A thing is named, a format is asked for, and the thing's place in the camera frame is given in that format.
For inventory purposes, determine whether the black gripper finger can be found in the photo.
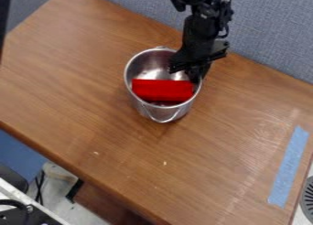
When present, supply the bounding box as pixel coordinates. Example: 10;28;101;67
185;61;212;83

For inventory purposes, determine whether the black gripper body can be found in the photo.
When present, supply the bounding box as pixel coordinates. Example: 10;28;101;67
169;37;230;73

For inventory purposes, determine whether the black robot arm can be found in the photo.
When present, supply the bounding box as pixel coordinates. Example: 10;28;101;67
169;0;234;82

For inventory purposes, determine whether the red rectangular block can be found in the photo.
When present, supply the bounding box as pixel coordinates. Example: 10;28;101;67
133;79;193;102

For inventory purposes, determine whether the blue tape strip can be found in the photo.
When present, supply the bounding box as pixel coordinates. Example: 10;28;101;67
268;126;309;209

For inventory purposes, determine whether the grey fan grille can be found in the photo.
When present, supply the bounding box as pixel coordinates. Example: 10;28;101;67
300;177;313;223

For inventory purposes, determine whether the black cable under table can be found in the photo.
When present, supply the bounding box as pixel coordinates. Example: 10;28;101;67
34;168;47;206

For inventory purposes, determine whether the black device with handle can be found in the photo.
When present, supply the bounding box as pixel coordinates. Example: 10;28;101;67
0;199;63;225

